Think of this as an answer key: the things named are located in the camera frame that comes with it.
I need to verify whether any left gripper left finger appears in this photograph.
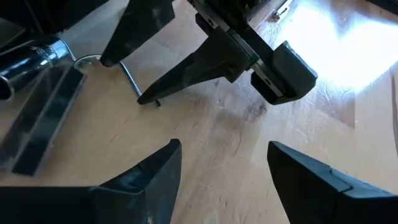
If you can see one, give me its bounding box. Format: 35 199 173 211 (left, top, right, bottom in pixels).
90 138 183 224

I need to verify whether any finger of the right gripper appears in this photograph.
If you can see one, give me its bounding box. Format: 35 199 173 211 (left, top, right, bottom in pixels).
137 29 259 106
99 0 175 68

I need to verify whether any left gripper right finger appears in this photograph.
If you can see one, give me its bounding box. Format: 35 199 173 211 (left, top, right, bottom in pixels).
266 140 398 224

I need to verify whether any curved silver peg hook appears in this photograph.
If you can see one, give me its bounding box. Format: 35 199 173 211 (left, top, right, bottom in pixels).
73 54 162 108

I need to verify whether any chrome deep socket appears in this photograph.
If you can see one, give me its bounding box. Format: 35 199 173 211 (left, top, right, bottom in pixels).
0 35 74 101

